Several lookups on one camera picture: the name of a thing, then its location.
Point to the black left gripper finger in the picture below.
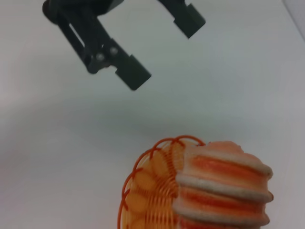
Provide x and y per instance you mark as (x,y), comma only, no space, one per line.
(188,20)

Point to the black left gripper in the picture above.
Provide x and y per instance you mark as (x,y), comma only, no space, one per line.
(78,7)

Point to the orange cream striped bread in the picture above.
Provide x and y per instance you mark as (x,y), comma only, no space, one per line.
(219,186)

